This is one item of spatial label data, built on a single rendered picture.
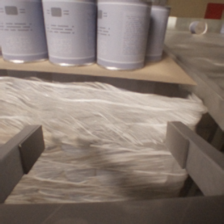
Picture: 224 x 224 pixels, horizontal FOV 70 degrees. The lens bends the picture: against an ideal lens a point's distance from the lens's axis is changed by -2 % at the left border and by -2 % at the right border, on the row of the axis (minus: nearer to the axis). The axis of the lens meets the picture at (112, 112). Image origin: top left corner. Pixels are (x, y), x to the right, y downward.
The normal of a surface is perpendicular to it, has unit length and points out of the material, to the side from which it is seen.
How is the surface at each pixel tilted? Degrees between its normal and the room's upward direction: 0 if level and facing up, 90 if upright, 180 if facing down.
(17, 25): 91
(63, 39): 90
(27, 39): 91
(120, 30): 90
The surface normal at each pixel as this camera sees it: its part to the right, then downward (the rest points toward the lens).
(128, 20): 0.07, 0.51
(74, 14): 0.37, 0.49
